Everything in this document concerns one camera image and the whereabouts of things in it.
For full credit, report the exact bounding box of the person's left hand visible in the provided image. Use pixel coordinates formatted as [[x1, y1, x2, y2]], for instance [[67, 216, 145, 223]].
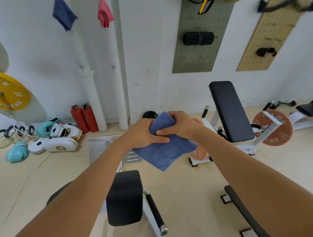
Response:
[[119, 118, 171, 153]]

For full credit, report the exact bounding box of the person's right hand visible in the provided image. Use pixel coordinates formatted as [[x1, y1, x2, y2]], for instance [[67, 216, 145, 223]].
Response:
[[156, 111, 208, 141]]

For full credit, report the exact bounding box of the blue towel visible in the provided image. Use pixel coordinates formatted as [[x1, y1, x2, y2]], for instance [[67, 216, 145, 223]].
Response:
[[132, 112, 198, 172]]

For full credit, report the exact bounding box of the person's right forearm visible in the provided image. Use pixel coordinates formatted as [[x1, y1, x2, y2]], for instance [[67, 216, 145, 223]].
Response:
[[195, 126, 313, 237]]

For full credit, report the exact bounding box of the person's left forearm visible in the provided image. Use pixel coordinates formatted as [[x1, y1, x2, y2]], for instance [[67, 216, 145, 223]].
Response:
[[15, 137, 128, 237]]

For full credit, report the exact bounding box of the small orange weight plate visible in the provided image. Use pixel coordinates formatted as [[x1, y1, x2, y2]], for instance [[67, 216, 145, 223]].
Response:
[[190, 144, 210, 162]]

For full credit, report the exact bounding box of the slotted metal floor plate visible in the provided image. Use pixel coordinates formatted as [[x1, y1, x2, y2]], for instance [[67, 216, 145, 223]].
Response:
[[88, 134, 143, 165]]

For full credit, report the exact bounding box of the black square seat pad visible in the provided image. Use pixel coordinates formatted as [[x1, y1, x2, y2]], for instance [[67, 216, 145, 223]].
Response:
[[106, 170, 144, 227]]

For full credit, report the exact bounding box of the black bench back pad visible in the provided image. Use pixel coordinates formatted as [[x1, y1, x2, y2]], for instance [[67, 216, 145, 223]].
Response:
[[209, 81, 256, 143]]

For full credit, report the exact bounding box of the red fire extinguisher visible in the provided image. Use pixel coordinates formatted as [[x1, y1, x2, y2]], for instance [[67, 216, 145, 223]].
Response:
[[82, 104, 99, 133], [70, 105, 90, 134]]

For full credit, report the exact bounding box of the white wrapped pipe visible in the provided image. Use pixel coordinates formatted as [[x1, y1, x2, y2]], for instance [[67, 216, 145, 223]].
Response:
[[111, 0, 129, 131], [72, 32, 108, 133]]

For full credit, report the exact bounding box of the green pegboard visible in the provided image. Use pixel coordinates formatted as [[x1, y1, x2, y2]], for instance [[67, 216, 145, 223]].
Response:
[[172, 0, 235, 74]]

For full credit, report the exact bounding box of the white and black focus mitt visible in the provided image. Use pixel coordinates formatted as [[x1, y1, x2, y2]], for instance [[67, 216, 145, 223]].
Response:
[[50, 123, 83, 141]]

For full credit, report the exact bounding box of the black foam roller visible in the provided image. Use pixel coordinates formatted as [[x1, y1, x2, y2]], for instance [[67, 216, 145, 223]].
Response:
[[183, 31, 215, 46]]

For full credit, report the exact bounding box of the black curved bar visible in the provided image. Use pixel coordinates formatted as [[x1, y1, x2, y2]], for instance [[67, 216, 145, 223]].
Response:
[[224, 185, 270, 237]]

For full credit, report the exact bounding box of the black round seat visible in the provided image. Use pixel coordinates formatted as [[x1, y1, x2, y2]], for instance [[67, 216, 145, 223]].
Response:
[[46, 181, 74, 207]]

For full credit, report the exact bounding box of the large orange weight plate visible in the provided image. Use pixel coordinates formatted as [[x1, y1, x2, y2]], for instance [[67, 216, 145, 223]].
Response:
[[252, 109, 293, 147]]

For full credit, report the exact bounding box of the teal boxing glove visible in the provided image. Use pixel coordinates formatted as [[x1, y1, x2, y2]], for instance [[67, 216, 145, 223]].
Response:
[[36, 117, 60, 138], [5, 141, 30, 164]]

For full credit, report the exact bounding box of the black grip pad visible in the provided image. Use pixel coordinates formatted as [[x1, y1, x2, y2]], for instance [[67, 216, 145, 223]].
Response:
[[255, 47, 277, 57]]

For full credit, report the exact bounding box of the pink hanging cloth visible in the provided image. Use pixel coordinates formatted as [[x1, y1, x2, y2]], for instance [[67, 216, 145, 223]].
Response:
[[97, 0, 114, 29]]

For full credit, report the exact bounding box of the wooden pegboard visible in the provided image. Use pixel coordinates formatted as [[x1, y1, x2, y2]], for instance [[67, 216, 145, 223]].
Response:
[[236, 7, 305, 72]]

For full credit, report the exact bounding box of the black machine pad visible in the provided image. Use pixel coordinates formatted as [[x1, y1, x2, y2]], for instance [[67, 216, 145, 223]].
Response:
[[296, 101, 313, 118]]

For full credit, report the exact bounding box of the dark blue hanging cloth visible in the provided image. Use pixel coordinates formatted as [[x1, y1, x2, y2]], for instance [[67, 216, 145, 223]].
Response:
[[52, 0, 78, 32]]

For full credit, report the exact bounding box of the yellow weight plate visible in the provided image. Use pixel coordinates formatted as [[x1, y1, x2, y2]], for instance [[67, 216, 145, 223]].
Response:
[[0, 72, 31, 111]]

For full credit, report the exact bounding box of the black handle with chrome end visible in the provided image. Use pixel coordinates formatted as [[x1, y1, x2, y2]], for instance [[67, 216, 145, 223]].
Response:
[[144, 191, 169, 237]]

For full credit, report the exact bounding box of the white seat frame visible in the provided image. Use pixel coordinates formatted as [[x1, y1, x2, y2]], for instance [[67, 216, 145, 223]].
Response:
[[115, 161, 165, 237]]

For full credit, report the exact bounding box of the white bench frame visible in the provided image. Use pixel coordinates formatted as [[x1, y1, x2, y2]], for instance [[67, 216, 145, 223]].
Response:
[[188, 105, 286, 168]]

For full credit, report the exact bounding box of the beige kettlebell with black handle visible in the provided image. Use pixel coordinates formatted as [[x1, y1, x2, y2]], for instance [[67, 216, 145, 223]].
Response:
[[11, 125, 26, 144], [0, 125, 14, 149], [22, 125, 37, 142]]

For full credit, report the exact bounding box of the yellow and black strap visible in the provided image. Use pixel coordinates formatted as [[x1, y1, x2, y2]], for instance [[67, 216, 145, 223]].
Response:
[[187, 0, 216, 15]]

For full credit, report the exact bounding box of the white floor cable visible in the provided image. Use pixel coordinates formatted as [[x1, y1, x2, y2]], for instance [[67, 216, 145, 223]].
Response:
[[0, 152, 52, 229]]

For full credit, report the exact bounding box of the white machine frame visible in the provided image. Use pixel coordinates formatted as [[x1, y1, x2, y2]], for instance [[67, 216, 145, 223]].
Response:
[[289, 111, 313, 131]]

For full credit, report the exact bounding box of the black resistance strap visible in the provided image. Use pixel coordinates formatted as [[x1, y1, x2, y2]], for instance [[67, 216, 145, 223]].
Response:
[[257, 0, 313, 13]]

